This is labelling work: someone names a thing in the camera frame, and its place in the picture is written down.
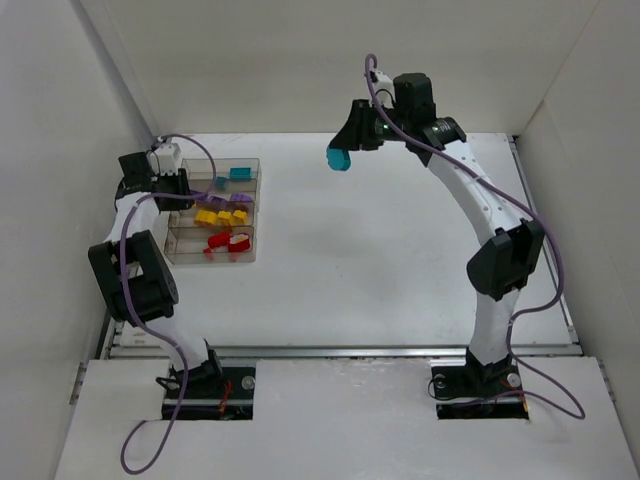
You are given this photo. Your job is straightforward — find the purple lego plate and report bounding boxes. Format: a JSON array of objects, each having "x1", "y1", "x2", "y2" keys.
[{"x1": 191, "y1": 191, "x2": 209, "y2": 202}]

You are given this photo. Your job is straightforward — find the small yellow lego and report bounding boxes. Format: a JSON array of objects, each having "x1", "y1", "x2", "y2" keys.
[{"x1": 194, "y1": 210, "x2": 217, "y2": 226}]

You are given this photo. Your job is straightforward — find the purple tan lego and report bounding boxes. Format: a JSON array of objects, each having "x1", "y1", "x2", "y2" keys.
[{"x1": 208, "y1": 196, "x2": 228, "y2": 208}]

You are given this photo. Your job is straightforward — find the purple lego block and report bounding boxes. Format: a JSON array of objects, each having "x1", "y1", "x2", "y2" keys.
[{"x1": 229, "y1": 193, "x2": 254, "y2": 206}]

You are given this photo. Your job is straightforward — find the yellow orange lego block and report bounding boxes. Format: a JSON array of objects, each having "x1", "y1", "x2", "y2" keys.
[{"x1": 233, "y1": 210, "x2": 248, "y2": 224}]

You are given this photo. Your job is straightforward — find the red rounded lego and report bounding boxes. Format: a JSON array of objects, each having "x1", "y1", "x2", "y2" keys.
[{"x1": 207, "y1": 232, "x2": 231, "y2": 249}]

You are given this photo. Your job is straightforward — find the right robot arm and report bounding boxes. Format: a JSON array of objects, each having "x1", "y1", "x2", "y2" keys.
[{"x1": 326, "y1": 69, "x2": 545, "y2": 400}]

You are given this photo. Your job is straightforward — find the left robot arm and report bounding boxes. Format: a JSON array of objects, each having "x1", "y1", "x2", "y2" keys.
[{"x1": 88, "y1": 152, "x2": 226, "y2": 399}]

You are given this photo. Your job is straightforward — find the clear bin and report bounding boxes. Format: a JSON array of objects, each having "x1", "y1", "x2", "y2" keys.
[
  {"x1": 182, "y1": 158, "x2": 261, "y2": 180},
  {"x1": 168, "y1": 201, "x2": 258, "y2": 227},
  {"x1": 164, "y1": 226, "x2": 257, "y2": 265},
  {"x1": 189, "y1": 177, "x2": 261, "y2": 201}
]

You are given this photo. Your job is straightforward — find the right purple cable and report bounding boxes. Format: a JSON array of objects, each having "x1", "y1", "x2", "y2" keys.
[{"x1": 363, "y1": 53, "x2": 586, "y2": 421}]

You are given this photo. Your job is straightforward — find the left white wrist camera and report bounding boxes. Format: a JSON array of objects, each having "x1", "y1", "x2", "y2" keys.
[{"x1": 146, "y1": 138, "x2": 182, "y2": 176}]

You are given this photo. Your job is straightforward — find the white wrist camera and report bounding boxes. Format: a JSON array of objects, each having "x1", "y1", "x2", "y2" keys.
[
  {"x1": 370, "y1": 69, "x2": 395, "y2": 108},
  {"x1": 146, "y1": 138, "x2": 182, "y2": 176}
]

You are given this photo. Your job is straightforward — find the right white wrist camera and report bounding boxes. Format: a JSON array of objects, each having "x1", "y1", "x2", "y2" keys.
[{"x1": 370, "y1": 69, "x2": 395, "y2": 108}]

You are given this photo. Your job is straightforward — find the aluminium rail front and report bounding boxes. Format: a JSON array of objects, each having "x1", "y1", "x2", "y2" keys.
[{"x1": 102, "y1": 344, "x2": 583, "y2": 359}]

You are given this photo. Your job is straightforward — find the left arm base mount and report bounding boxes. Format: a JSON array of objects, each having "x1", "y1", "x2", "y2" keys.
[{"x1": 156, "y1": 352, "x2": 257, "y2": 421}]

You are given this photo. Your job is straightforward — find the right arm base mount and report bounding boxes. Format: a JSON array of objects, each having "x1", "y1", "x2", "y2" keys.
[{"x1": 428, "y1": 365, "x2": 529, "y2": 420}]

